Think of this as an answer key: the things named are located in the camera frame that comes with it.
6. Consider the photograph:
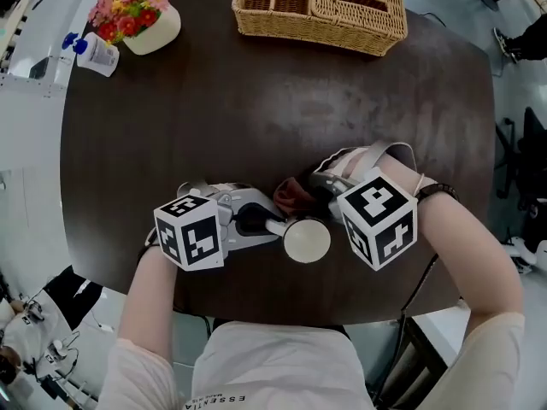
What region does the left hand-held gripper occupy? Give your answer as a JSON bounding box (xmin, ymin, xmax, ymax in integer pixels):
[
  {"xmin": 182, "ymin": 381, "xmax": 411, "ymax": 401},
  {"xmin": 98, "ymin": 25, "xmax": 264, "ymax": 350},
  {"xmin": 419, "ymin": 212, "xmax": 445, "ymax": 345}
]
[{"xmin": 153, "ymin": 180, "xmax": 287, "ymax": 272}]

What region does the person's white shirt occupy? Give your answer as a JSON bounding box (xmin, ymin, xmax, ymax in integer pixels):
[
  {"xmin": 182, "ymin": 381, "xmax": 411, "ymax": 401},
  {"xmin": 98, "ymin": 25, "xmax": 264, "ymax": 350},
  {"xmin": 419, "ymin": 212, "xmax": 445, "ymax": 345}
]
[{"xmin": 96, "ymin": 312, "xmax": 526, "ymax": 410}]

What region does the person's right forearm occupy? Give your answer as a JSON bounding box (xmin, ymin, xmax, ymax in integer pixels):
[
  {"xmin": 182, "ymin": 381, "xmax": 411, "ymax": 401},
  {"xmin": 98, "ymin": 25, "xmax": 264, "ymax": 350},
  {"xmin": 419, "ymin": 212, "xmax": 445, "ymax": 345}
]
[{"xmin": 375, "ymin": 151, "xmax": 526, "ymax": 328}]

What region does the white pot with flowers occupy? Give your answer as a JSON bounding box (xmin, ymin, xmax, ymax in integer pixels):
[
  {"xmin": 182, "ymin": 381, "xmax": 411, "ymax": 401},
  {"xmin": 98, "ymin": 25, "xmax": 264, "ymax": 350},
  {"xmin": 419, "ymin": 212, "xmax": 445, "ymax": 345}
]
[{"xmin": 87, "ymin": 0, "xmax": 183, "ymax": 56}]

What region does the person's left forearm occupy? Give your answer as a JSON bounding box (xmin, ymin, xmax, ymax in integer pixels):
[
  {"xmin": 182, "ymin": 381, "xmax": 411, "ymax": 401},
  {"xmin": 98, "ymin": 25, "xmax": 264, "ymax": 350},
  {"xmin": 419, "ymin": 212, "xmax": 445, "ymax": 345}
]
[{"xmin": 117, "ymin": 245, "xmax": 179, "ymax": 362}]

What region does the reddish-brown knitted cloth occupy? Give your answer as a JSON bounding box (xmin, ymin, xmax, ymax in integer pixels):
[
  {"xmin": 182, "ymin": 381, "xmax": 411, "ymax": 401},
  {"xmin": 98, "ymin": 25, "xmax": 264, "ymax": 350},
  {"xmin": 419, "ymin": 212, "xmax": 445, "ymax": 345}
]
[{"xmin": 273, "ymin": 176, "xmax": 320, "ymax": 220}]

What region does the black office chair with clutter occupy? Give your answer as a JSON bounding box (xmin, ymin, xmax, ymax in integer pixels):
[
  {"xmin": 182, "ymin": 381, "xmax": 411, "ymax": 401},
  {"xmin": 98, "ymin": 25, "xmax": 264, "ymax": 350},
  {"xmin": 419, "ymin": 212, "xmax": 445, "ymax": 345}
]
[{"xmin": 495, "ymin": 107, "xmax": 547, "ymax": 247}]

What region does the wicker basket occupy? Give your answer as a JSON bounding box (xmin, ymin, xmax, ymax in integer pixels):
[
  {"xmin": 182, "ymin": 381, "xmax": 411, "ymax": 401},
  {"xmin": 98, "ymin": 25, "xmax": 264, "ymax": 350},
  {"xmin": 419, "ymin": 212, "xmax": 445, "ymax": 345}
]
[{"xmin": 231, "ymin": 0, "xmax": 409, "ymax": 58}]

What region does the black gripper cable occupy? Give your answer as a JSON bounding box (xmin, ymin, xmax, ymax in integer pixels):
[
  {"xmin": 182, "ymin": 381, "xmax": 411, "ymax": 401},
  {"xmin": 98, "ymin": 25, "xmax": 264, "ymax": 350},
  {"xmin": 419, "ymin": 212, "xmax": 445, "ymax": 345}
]
[{"xmin": 371, "ymin": 252, "xmax": 441, "ymax": 401}]

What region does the white mug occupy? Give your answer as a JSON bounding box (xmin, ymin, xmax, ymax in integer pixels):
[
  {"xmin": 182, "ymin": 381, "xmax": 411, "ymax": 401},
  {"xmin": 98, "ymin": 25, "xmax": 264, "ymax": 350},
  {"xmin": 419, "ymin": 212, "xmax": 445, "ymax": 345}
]
[{"xmin": 264, "ymin": 215, "xmax": 332, "ymax": 264}]

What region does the dark wrist band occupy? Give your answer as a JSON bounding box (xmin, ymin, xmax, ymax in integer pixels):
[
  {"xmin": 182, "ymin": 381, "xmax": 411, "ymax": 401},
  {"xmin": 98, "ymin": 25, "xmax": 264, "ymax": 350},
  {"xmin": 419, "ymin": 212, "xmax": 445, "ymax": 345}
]
[{"xmin": 414, "ymin": 182, "xmax": 461, "ymax": 204}]

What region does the white pump bottle blue cap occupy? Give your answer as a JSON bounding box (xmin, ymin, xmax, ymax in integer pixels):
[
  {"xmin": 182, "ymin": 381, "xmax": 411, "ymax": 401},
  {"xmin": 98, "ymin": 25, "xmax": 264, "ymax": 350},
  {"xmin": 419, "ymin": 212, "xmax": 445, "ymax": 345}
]
[{"xmin": 62, "ymin": 31, "xmax": 121, "ymax": 79}]

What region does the white hard-shell backpack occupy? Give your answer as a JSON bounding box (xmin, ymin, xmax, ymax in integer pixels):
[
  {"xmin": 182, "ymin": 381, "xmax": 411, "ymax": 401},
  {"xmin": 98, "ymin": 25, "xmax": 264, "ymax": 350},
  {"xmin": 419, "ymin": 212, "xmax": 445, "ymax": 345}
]
[{"xmin": 508, "ymin": 235, "xmax": 547, "ymax": 275}]

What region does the person's right hand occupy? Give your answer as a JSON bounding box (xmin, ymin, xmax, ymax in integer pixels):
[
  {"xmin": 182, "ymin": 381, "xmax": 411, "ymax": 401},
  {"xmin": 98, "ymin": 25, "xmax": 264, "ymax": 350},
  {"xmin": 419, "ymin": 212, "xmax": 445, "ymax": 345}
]
[{"xmin": 321, "ymin": 145, "xmax": 385, "ymax": 182}]

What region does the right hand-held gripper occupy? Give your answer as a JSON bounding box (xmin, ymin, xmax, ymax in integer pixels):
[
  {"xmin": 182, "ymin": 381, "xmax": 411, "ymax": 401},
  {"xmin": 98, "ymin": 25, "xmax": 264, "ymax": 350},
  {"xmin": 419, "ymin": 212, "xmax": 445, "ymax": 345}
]
[{"xmin": 308, "ymin": 167, "xmax": 419, "ymax": 272}]

